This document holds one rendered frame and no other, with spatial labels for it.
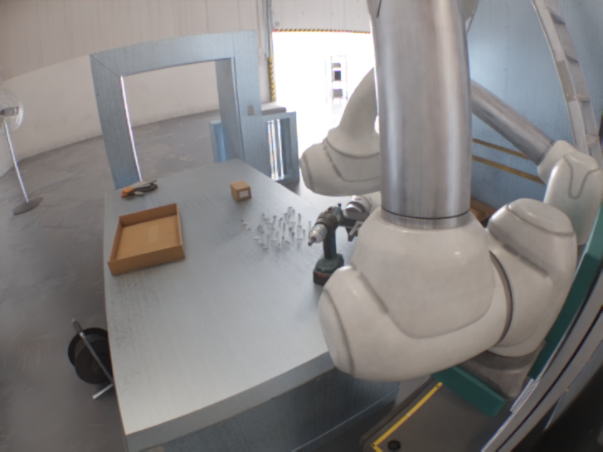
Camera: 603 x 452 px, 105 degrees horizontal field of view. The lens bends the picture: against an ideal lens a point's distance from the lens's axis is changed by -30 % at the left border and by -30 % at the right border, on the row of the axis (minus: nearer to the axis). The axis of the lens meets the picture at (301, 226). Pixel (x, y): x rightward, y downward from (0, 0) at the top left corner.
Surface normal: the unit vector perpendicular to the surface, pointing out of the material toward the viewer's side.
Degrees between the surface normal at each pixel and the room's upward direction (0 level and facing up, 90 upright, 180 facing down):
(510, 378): 15
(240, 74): 90
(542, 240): 49
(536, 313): 84
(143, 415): 0
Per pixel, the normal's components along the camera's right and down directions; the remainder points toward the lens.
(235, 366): -0.05, -0.87
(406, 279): -0.45, 0.04
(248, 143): 0.46, 0.40
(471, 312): 0.27, 0.22
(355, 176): 0.14, 0.64
